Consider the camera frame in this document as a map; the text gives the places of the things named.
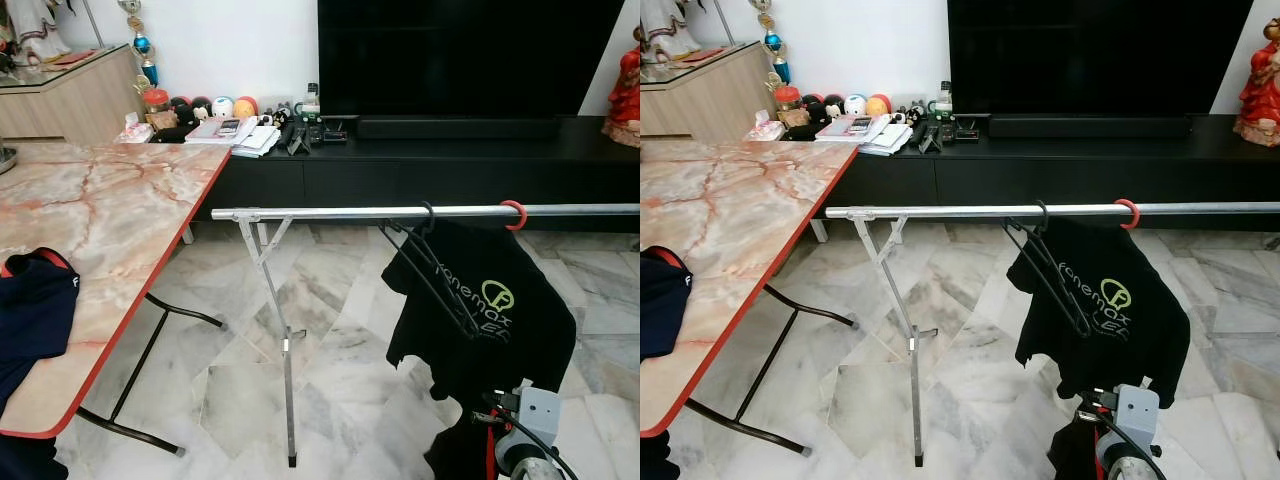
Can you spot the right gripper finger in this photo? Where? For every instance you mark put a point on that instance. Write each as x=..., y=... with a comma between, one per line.
x=1090, y=458
x=1067, y=458
x=458, y=458
x=494, y=458

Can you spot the navy shirt with orange collar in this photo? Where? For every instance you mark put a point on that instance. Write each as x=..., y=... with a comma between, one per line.
x=662, y=310
x=30, y=320

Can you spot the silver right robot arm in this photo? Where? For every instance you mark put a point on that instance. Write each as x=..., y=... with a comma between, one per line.
x=1125, y=466
x=528, y=466

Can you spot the red plastic hanger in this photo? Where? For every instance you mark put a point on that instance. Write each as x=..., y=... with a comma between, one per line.
x=520, y=218
x=1133, y=216

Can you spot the black printed t-shirt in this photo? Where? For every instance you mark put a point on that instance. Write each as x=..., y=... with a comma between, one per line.
x=510, y=330
x=1130, y=340

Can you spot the black television console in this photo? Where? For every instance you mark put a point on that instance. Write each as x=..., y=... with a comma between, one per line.
x=430, y=175
x=1060, y=175

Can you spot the silver metal clothes rack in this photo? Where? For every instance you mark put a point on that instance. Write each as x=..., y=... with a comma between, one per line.
x=350, y=212
x=960, y=211

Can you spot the marble top folding table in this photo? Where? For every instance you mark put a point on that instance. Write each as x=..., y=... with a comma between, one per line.
x=100, y=210
x=730, y=210

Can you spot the small black box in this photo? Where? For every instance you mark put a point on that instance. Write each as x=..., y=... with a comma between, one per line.
x=332, y=132
x=965, y=130

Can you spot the white paper stack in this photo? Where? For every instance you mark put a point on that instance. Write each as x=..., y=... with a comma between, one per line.
x=888, y=140
x=257, y=142

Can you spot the small clear bottle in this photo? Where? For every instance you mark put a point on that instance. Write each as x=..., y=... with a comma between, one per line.
x=943, y=98
x=311, y=100

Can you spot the red statue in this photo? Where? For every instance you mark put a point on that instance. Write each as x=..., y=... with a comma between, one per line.
x=1260, y=85
x=625, y=90

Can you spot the black flat television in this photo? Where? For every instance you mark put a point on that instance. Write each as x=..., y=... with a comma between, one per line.
x=470, y=55
x=1100, y=55

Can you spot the white and pink book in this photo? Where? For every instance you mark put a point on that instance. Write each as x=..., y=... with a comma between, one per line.
x=222, y=130
x=855, y=128

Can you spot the orange round toy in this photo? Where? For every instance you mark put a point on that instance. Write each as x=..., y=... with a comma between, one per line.
x=245, y=107
x=877, y=105

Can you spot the light wooden sideboard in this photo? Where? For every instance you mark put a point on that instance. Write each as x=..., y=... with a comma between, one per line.
x=65, y=100
x=700, y=95

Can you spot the white round toy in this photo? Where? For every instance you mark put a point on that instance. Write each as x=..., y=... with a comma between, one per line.
x=854, y=104
x=222, y=107

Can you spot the pink tissue pack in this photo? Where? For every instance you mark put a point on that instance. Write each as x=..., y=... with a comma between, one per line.
x=132, y=130
x=765, y=128

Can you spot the white robed figurine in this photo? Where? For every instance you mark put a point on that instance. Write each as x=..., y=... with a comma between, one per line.
x=35, y=30
x=668, y=28

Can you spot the jar with red lid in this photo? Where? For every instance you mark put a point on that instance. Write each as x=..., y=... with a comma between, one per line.
x=788, y=102
x=156, y=105

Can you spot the blue and gold trophy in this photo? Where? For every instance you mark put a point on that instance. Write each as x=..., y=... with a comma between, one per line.
x=772, y=42
x=140, y=45

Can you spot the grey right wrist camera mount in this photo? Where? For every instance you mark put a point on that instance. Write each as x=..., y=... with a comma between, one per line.
x=540, y=415
x=1137, y=415

